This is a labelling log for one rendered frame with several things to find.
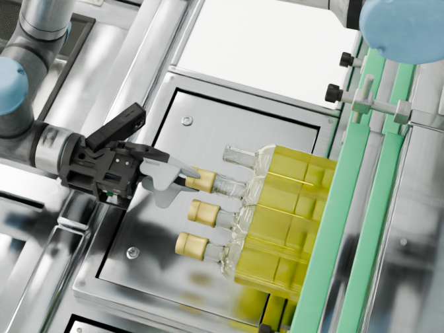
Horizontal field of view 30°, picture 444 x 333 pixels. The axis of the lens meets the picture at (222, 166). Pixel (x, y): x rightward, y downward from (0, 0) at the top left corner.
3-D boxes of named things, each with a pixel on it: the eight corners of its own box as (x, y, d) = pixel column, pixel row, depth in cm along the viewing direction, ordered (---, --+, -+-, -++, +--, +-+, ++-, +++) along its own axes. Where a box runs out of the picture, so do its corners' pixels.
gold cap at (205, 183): (217, 179, 133) (191, 172, 134) (218, 168, 130) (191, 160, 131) (211, 197, 131) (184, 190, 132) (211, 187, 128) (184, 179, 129)
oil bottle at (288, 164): (383, 191, 134) (256, 156, 137) (390, 174, 129) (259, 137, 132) (376, 221, 131) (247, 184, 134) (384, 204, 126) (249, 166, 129)
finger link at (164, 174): (190, 203, 127) (135, 191, 129) (202, 171, 130) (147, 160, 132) (187, 192, 124) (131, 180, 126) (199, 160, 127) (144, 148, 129)
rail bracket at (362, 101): (395, 146, 131) (318, 125, 132) (421, 81, 116) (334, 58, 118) (391, 161, 129) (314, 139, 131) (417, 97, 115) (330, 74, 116)
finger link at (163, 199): (187, 222, 133) (133, 202, 132) (199, 191, 135) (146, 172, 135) (190, 214, 130) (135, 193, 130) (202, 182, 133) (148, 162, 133)
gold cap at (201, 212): (220, 213, 130) (193, 205, 130) (221, 201, 127) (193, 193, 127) (213, 232, 128) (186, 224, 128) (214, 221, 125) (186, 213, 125)
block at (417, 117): (442, 151, 128) (398, 139, 129) (459, 116, 120) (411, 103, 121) (438, 170, 126) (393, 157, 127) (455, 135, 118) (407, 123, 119)
